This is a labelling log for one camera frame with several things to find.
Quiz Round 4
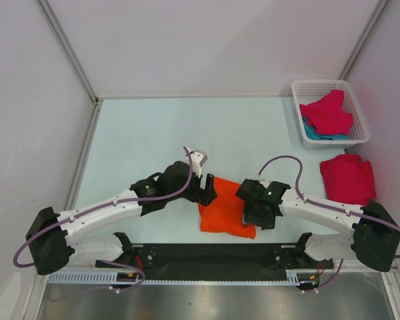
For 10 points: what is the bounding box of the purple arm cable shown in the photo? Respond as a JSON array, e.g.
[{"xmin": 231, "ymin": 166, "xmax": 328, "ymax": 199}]
[
  {"xmin": 258, "ymin": 155, "xmax": 400, "ymax": 294},
  {"xmin": 13, "ymin": 145, "xmax": 194, "ymax": 294}
]

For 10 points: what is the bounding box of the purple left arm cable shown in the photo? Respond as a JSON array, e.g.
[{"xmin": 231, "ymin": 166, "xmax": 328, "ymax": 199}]
[{"xmin": 13, "ymin": 145, "xmax": 194, "ymax": 294}]

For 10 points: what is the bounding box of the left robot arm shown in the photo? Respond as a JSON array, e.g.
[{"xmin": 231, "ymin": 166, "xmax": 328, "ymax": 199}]
[{"xmin": 26, "ymin": 161, "xmax": 217, "ymax": 275}]

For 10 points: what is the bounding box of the white slotted cable duct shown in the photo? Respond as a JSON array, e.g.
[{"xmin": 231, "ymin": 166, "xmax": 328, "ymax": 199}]
[{"xmin": 48, "ymin": 270, "xmax": 319, "ymax": 286}]

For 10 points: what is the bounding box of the folded pink t shirt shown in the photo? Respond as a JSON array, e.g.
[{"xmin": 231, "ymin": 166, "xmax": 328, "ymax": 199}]
[{"xmin": 319, "ymin": 154, "xmax": 377, "ymax": 205}]

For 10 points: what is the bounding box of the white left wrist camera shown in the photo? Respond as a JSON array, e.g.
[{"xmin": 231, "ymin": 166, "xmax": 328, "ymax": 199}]
[{"xmin": 184, "ymin": 146, "xmax": 208, "ymax": 177}]

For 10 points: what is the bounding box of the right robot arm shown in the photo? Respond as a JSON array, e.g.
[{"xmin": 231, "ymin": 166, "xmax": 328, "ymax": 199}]
[{"xmin": 235, "ymin": 179, "xmax": 400, "ymax": 272}]

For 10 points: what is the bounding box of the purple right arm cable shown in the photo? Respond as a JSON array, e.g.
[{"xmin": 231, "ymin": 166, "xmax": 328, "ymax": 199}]
[{"xmin": 258, "ymin": 155, "xmax": 400, "ymax": 294}]

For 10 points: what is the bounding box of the teal t shirt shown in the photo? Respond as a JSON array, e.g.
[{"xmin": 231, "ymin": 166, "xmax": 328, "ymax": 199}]
[{"xmin": 301, "ymin": 115, "xmax": 349, "ymax": 141}]

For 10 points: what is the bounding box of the orange t shirt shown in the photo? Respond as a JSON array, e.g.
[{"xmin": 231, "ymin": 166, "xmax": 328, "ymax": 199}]
[{"xmin": 198, "ymin": 177, "xmax": 256, "ymax": 239}]

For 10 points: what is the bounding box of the pink t shirt in basket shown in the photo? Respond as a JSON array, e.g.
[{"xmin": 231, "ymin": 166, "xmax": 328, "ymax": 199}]
[{"xmin": 299, "ymin": 89, "xmax": 354, "ymax": 135}]

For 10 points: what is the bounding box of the white plastic basket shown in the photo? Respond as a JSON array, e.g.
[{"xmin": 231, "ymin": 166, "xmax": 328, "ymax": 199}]
[{"xmin": 291, "ymin": 79, "xmax": 370, "ymax": 149}]

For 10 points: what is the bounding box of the aluminium front rail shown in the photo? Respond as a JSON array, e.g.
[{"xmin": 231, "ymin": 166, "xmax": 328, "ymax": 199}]
[{"xmin": 35, "ymin": 243, "xmax": 400, "ymax": 273}]

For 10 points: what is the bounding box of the right aluminium corner post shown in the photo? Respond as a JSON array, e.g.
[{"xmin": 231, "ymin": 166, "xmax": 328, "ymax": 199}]
[{"xmin": 338, "ymin": 0, "xmax": 392, "ymax": 81}]

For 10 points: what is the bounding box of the left aluminium corner post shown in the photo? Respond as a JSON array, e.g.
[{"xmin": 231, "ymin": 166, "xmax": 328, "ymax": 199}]
[{"xmin": 35, "ymin": 0, "xmax": 99, "ymax": 104}]

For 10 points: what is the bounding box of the aluminium corner post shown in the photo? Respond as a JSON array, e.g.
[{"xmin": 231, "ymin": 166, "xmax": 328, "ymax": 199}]
[
  {"xmin": 35, "ymin": 0, "xmax": 99, "ymax": 104},
  {"xmin": 338, "ymin": 0, "xmax": 392, "ymax": 81}
]

